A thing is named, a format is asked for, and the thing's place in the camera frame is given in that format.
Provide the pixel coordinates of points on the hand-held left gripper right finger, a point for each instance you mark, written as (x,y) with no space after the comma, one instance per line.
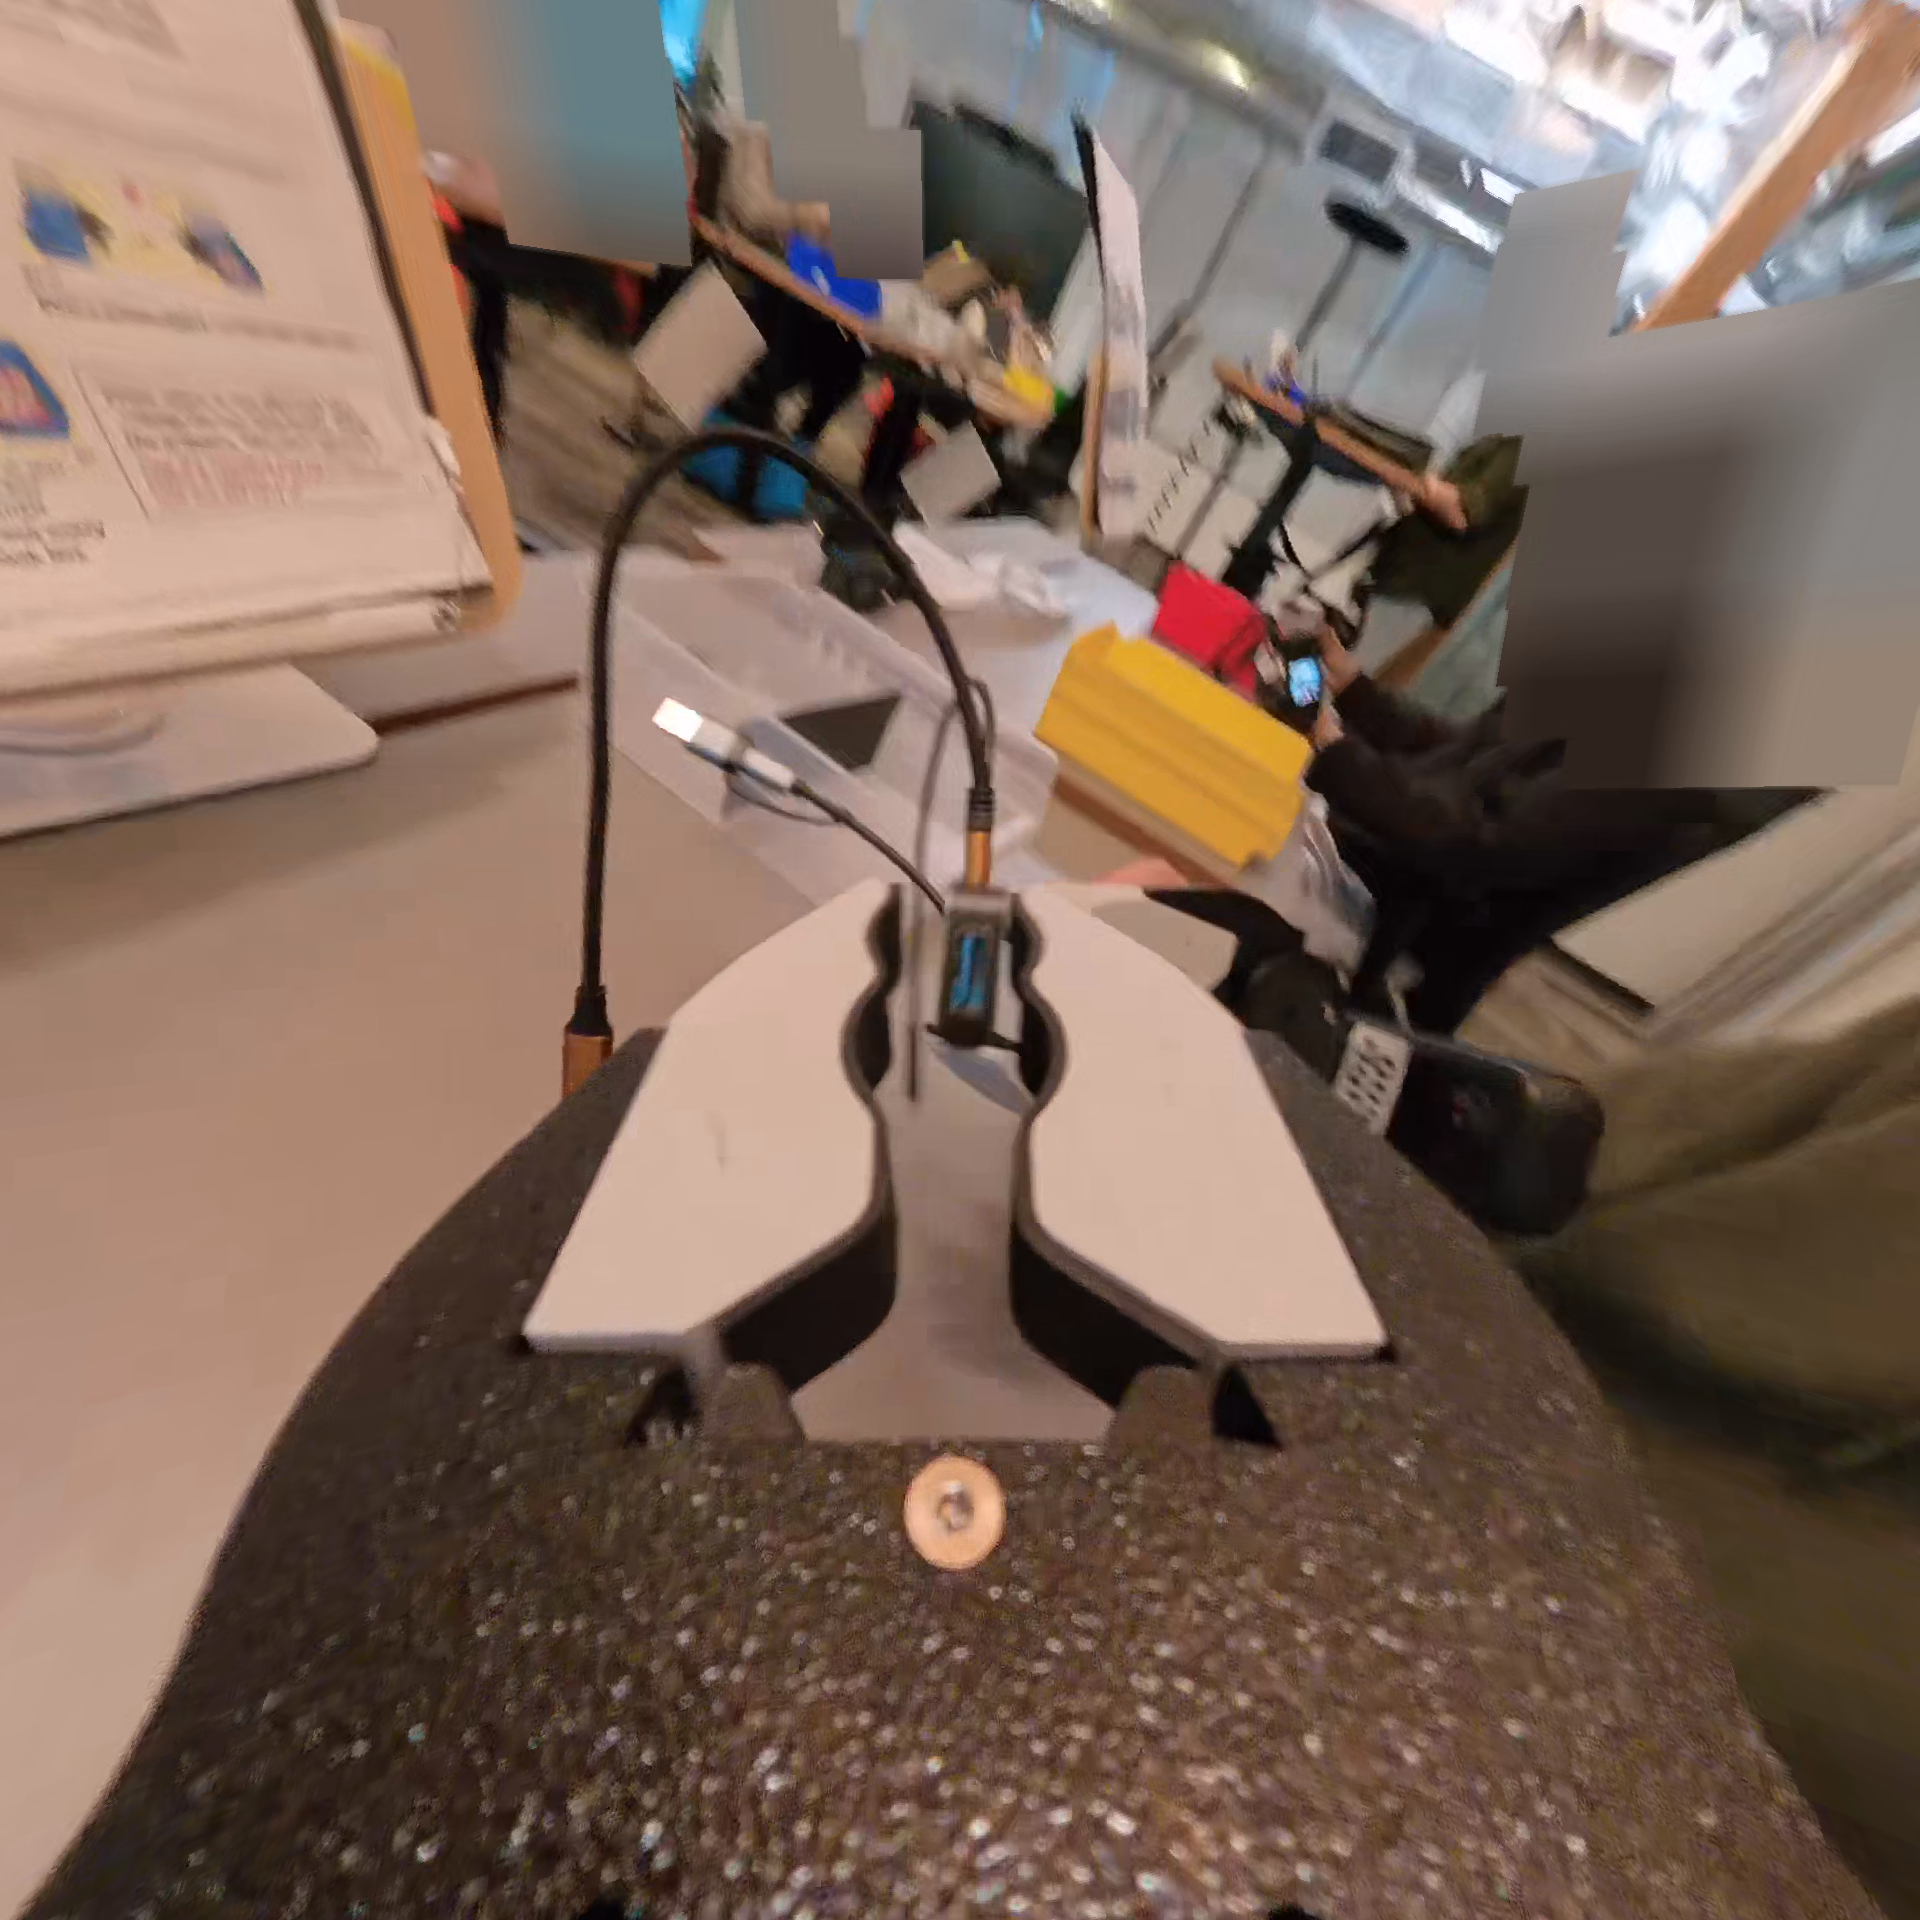
(1172,1171)

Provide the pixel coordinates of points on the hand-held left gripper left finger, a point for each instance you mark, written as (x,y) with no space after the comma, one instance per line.
(720,1141)

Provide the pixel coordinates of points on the slim grey USB hub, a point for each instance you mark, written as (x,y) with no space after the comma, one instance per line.
(975,984)

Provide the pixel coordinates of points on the clear plastic bin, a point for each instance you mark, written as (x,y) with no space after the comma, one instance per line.
(902,661)

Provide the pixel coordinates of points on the person's right forearm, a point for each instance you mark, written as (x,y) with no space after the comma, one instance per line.
(1724,1200)

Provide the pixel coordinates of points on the grey desk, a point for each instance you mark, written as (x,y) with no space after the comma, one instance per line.
(301,1050)

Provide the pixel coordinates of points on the black flat box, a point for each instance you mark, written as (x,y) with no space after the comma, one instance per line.
(849,734)

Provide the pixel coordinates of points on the yellow plastic bin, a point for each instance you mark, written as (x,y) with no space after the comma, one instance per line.
(1172,734)

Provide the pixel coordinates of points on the smartphone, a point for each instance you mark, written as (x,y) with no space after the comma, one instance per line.
(1305,681)

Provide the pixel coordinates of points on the red plastic bin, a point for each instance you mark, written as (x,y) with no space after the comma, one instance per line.
(1201,616)

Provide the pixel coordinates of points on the instruction sheet on stand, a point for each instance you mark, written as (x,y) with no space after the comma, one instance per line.
(452,389)

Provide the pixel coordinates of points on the printed instruction sheet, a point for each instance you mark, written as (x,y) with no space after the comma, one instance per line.
(224,374)

